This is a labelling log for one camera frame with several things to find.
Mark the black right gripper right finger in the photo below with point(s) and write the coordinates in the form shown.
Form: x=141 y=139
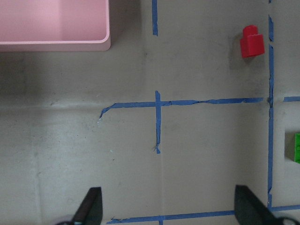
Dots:
x=249 y=210

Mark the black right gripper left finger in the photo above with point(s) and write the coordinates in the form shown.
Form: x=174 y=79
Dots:
x=90 y=211

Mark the green toy block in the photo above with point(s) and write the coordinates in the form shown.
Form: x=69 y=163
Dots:
x=297 y=148

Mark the pink plastic box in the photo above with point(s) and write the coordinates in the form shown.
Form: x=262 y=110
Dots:
x=54 y=25

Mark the red toy block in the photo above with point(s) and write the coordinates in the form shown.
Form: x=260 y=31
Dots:
x=251 y=43

